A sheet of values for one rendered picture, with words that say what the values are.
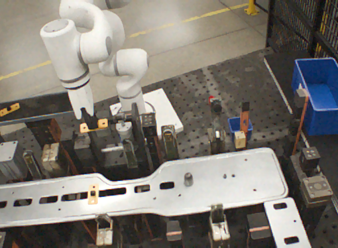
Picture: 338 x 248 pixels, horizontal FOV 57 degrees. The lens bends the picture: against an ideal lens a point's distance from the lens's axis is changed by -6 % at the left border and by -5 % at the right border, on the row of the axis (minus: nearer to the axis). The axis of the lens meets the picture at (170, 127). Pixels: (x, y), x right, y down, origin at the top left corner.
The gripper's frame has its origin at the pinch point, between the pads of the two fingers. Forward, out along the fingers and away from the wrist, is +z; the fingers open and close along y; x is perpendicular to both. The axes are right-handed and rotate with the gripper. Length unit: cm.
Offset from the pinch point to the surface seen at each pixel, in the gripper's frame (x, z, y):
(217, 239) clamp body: 28, 25, 34
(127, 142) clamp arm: 7.7, 19.9, -6.8
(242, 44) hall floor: 134, 131, -214
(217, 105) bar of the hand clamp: 39.5, 7.4, -2.5
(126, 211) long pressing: 2.8, 29.8, 15.0
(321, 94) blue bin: 89, 26, -15
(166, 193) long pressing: 17.1, 29.4, 11.7
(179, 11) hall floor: 88, 132, -320
